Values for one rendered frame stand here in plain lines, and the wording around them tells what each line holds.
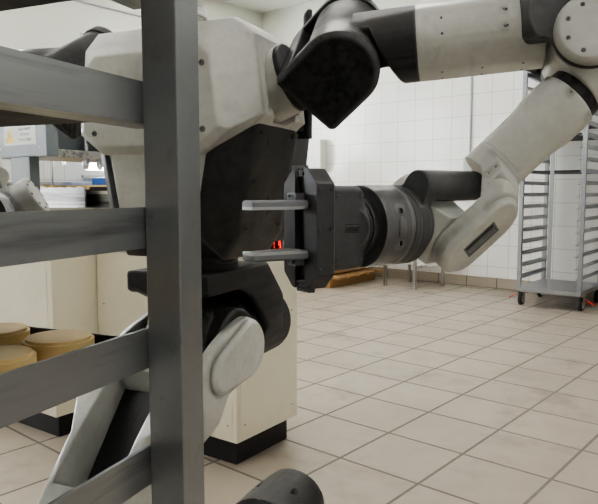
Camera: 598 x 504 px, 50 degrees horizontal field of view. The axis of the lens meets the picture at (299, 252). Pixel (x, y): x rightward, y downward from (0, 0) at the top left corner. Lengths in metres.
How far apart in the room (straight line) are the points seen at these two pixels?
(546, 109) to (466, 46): 0.12
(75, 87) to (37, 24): 5.91
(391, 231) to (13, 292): 2.11
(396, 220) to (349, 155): 6.40
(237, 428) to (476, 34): 1.63
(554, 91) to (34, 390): 0.61
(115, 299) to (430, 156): 4.56
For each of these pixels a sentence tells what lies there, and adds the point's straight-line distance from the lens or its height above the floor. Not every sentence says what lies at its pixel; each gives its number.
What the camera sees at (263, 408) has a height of 0.17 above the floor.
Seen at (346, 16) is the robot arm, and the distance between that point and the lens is 0.83.
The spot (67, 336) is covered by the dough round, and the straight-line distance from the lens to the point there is 0.50.
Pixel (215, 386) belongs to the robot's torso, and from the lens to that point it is 0.83.
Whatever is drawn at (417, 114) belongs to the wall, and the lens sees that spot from 6.64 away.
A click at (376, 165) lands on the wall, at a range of 6.86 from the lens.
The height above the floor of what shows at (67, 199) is 0.87.
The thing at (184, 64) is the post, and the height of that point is 0.99.
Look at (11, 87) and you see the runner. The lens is 0.40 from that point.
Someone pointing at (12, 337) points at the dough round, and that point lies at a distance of 0.53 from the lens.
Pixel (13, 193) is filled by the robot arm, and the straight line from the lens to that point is 1.11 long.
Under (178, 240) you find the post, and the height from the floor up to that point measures 0.86.
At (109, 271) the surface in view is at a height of 0.60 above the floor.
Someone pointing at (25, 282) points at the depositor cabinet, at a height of 0.57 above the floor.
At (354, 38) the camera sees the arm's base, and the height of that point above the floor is 1.07.
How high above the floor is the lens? 0.90
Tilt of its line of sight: 5 degrees down
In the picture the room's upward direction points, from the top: straight up
